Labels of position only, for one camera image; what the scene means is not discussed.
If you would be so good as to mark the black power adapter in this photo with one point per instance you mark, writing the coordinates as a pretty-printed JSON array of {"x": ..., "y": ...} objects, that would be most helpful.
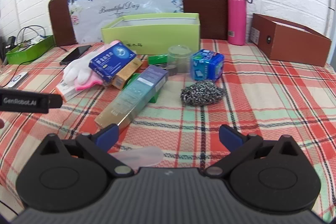
[{"x": 10, "y": 43}]

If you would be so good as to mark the black smartphone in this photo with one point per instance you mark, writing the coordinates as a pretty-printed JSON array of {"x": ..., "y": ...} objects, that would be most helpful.
[{"x": 75, "y": 54}]

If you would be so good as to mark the plaid bed sheet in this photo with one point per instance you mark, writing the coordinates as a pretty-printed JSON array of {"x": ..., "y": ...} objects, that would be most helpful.
[{"x": 262, "y": 98}]

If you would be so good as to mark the bright green tray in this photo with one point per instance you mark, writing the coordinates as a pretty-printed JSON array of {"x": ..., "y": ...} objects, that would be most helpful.
[{"x": 29, "y": 52}]

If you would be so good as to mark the long teal and gold box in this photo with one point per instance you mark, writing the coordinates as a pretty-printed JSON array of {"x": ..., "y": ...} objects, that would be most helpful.
[{"x": 134, "y": 98}]

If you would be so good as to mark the translucent white plastic piece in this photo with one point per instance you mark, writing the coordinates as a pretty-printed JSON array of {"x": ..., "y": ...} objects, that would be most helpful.
[{"x": 141, "y": 157}]

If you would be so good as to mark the small bright green item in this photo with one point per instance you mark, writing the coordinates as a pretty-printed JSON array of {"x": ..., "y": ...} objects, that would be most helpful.
[{"x": 157, "y": 59}]

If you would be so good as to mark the white and orange box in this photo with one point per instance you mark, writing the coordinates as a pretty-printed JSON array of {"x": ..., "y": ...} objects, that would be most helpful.
[{"x": 67, "y": 91}]

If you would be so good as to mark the flat green box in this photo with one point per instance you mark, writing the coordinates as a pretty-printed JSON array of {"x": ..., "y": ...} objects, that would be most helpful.
[{"x": 155, "y": 96}]

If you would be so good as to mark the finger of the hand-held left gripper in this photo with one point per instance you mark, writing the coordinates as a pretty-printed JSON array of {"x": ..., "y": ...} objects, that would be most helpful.
[{"x": 55, "y": 101}]

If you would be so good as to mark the blue medicine box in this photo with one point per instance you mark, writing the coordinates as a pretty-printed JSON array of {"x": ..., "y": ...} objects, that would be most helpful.
[{"x": 113, "y": 61}]

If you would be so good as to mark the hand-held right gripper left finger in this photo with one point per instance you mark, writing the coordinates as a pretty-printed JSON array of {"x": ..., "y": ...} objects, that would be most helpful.
[{"x": 109, "y": 133}]

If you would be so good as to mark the steel wool scourer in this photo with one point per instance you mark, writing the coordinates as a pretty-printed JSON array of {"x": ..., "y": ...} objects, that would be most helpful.
[{"x": 203, "y": 92}]

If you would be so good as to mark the pink thermos bottle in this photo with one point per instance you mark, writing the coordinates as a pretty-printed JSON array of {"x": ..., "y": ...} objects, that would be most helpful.
[{"x": 237, "y": 16}]

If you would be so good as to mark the brown cardboard box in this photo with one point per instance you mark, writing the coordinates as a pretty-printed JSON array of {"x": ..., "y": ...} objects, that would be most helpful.
[{"x": 291, "y": 43}]

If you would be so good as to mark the light green cardboard box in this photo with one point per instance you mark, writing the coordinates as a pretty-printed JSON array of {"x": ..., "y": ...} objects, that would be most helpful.
[{"x": 157, "y": 36}]

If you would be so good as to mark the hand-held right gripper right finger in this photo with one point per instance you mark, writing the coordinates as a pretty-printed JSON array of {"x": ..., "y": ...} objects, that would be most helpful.
[{"x": 229, "y": 135}]

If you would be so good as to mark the person's left hand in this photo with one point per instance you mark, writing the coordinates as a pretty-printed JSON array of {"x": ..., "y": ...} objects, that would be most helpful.
[{"x": 1, "y": 124}]

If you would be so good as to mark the tan cardboard box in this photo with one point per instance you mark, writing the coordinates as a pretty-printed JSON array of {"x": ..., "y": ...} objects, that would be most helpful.
[{"x": 126, "y": 75}]

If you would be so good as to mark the blue plastic container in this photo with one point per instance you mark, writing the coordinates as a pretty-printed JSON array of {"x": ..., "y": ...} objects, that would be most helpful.
[{"x": 207, "y": 65}]

